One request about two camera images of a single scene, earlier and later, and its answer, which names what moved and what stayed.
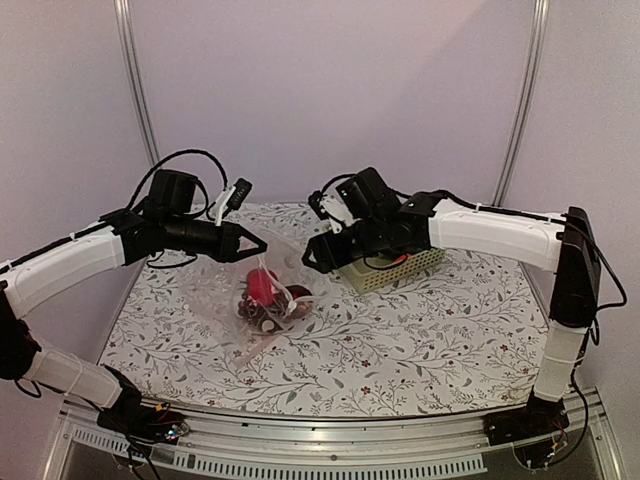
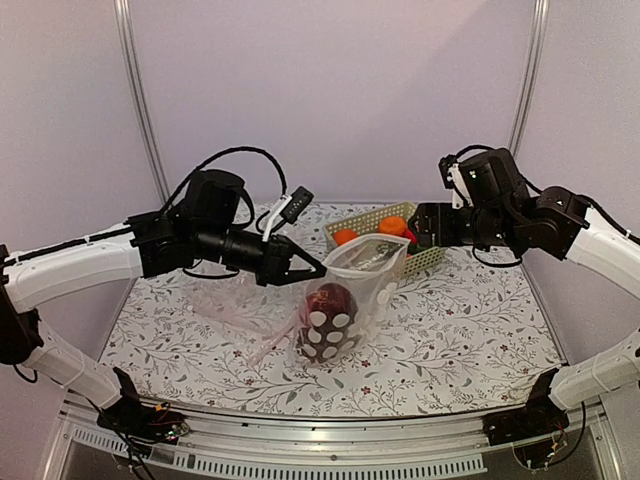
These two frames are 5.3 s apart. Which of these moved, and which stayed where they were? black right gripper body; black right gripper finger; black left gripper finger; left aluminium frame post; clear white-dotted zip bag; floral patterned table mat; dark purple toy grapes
Moved: clear white-dotted zip bag; black right gripper body; black right gripper finger; dark purple toy grapes; black left gripper finger
Stayed: floral patterned table mat; left aluminium frame post
